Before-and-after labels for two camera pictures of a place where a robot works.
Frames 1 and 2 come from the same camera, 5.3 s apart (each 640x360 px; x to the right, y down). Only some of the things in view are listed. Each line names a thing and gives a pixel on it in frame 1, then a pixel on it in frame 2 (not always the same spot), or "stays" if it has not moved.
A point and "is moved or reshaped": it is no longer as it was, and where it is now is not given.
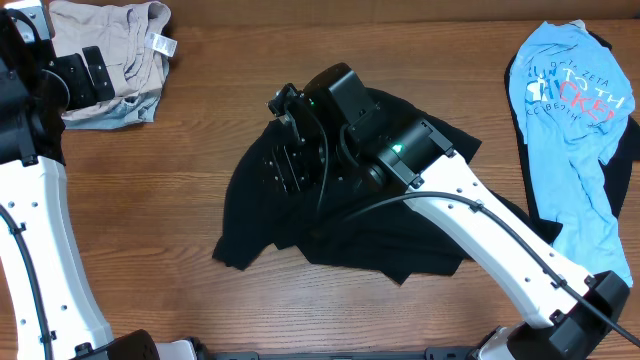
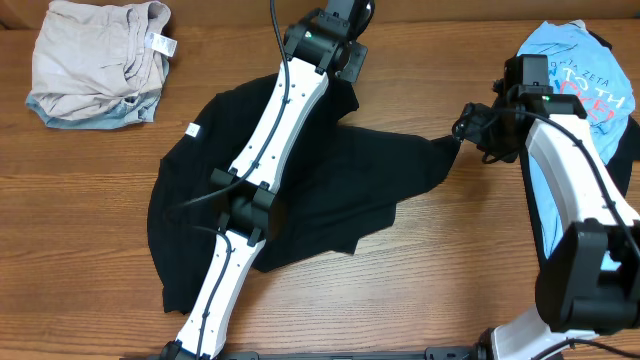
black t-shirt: [363, 210] is moved or reshaped
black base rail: [428, 353] stays
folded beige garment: [136, 39] stays
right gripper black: [293, 158] to [468, 129]
